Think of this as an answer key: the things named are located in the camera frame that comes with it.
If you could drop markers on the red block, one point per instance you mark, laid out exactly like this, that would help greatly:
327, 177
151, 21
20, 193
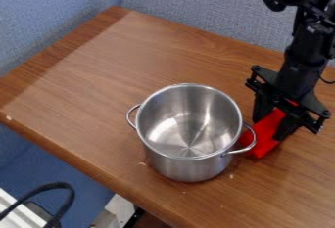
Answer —
264, 130

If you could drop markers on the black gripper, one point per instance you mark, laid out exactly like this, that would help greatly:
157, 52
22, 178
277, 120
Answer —
287, 90

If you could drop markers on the stainless steel metal pot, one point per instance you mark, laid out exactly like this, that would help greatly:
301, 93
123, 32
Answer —
188, 124

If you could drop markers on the white box under table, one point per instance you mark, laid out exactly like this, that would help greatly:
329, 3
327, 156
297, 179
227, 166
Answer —
116, 213

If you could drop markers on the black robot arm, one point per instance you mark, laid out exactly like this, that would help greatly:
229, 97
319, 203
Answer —
312, 47

